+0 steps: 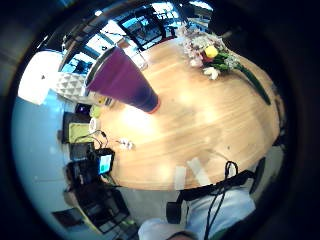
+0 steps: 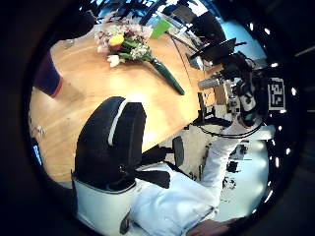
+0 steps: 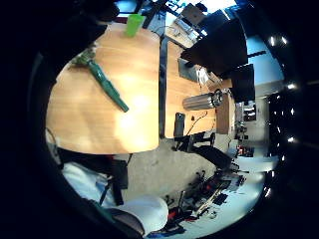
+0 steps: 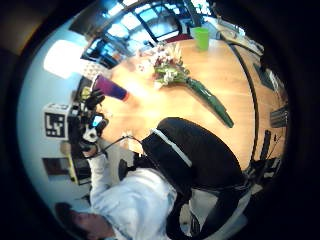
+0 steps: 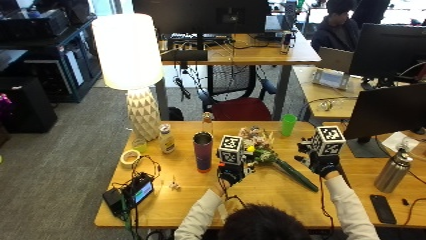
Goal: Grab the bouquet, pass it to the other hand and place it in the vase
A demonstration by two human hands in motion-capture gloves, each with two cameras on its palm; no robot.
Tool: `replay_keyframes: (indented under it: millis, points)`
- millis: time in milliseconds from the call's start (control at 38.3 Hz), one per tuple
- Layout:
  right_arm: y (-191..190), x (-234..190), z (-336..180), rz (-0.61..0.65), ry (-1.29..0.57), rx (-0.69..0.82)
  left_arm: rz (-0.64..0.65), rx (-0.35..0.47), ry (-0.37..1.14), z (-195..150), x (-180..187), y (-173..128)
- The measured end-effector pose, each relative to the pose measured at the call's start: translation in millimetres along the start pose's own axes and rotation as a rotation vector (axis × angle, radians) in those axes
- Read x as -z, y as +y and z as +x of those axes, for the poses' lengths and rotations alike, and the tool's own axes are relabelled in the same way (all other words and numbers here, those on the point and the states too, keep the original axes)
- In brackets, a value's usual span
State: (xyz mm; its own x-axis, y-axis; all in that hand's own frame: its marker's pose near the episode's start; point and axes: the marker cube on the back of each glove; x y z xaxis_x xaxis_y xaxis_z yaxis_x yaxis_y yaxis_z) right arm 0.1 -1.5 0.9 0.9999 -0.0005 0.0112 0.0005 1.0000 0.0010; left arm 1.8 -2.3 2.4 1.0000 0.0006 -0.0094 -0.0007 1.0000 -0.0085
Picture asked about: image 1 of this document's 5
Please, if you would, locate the small white object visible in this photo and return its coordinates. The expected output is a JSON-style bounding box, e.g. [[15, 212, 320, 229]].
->
[[117, 137, 135, 151]]

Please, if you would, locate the purple cone vase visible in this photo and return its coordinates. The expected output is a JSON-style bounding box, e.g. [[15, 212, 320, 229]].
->
[[84, 46, 162, 115]]

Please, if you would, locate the white tape strip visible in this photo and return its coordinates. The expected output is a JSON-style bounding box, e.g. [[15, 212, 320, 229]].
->
[[186, 157, 213, 187], [173, 165, 188, 191]]

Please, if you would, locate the small black screen device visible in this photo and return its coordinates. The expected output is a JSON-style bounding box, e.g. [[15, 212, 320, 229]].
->
[[94, 148, 116, 176]]

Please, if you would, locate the mixed flower bouquet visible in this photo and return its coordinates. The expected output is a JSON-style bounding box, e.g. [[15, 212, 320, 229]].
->
[[176, 24, 273, 106]]

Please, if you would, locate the yellow-green pad on black tray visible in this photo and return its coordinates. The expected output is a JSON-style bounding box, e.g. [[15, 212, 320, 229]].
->
[[61, 112, 98, 145]]

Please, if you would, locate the white faceted box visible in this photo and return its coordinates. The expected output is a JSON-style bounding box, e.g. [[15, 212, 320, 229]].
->
[[54, 72, 89, 102]]

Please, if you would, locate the the person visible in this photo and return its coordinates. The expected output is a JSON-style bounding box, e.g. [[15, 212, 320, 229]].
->
[[137, 186, 257, 240]]

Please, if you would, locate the white board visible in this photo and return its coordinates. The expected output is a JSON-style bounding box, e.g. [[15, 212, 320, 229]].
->
[[17, 49, 65, 106]]

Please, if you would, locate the dark laptop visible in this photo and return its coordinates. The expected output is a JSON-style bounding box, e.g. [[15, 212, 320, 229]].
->
[[51, 207, 85, 230]]

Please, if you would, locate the thin black cable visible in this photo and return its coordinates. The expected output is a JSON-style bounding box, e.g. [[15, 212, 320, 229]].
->
[[74, 129, 110, 150]]

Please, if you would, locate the black chest strap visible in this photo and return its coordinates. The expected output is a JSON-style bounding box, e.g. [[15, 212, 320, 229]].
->
[[165, 169, 258, 225]]

